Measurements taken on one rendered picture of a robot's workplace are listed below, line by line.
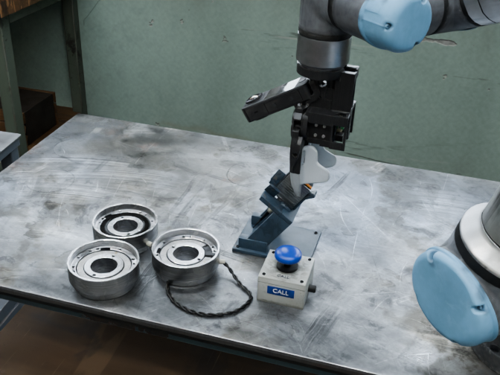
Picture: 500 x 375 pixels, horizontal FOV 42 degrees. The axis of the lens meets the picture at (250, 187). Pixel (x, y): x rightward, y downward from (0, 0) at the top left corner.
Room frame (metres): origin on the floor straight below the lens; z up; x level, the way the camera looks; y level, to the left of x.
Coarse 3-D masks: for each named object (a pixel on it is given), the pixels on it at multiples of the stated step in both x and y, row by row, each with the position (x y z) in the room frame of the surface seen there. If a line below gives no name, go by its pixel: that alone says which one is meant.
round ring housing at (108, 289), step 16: (96, 240) 0.83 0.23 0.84; (112, 240) 0.83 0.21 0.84; (80, 256) 0.80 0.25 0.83; (96, 256) 0.80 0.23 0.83; (112, 256) 0.81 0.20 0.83; (128, 256) 0.81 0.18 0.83; (96, 272) 0.79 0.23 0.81; (112, 272) 0.76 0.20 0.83; (128, 272) 0.75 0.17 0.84; (80, 288) 0.74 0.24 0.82; (96, 288) 0.73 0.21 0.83; (112, 288) 0.73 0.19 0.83; (128, 288) 0.76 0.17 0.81
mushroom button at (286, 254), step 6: (282, 246) 0.79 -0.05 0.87; (288, 246) 0.79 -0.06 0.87; (294, 246) 0.79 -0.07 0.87; (276, 252) 0.77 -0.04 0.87; (282, 252) 0.77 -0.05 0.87; (288, 252) 0.77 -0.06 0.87; (294, 252) 0.77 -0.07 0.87; (300, 252) 0.78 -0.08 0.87; (276, 258) 0.77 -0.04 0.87; (282, 258) 0.76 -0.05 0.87; (288, 258) 0.76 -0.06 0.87; (294, 258) 0.76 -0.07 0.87; (300, 258) 0.77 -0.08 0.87; (288, 264) 0.76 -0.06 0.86
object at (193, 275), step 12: (180, 228) 0.87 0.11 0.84; (192, 228) 0.87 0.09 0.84; (156, 240) 0.84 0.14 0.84; (168, 240) 0.85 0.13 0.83; (204, 240) 0.86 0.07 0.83; (216, 240) 0.84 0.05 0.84; (156, 252) 0.82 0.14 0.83; (168, 252) 0.82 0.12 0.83; (180, 252) 0.84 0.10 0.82; (192, 252) 0.84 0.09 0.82; (204, 252) 0.83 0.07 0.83; (216, 252) 0.83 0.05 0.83; (156, 264) 0.79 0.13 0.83; (168, 264) 0.78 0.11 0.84; (180, 264) 0.79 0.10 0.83; (192, 264) 0.80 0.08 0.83; (204, 264) 0.78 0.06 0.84; (216, 264) 0.80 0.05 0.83; (168, 276) 0.77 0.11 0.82; (180, 276) 0.77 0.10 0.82; (192, 276) 0.77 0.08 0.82; (204, 276) 0.78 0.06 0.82
